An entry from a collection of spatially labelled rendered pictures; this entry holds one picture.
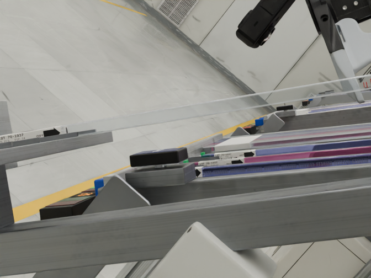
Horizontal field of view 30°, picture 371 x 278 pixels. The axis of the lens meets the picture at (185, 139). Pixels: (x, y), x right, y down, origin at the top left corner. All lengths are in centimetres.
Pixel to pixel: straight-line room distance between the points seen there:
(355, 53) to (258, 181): 16
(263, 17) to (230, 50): 887
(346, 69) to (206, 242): 32
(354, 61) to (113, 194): 27
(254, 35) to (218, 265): 38
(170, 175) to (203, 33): 905
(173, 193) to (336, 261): 152
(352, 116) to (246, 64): 750
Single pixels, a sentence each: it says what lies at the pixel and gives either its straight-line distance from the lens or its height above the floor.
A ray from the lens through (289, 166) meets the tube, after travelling 77.
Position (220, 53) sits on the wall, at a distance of 965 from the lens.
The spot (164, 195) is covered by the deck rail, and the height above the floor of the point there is 76.
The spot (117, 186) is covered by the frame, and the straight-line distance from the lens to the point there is 67.
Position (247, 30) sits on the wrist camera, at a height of 94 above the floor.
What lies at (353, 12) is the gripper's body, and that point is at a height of 102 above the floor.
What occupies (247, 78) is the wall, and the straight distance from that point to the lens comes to 958.
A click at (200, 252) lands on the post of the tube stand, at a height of 83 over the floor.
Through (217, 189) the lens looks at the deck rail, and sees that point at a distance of 69.
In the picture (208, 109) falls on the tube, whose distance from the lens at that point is 55.
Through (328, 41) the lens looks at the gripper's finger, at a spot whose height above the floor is 98.
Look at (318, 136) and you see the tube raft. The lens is 116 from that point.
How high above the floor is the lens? 96
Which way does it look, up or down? 12 degrees down
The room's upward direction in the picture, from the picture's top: 39 degrees clockwise
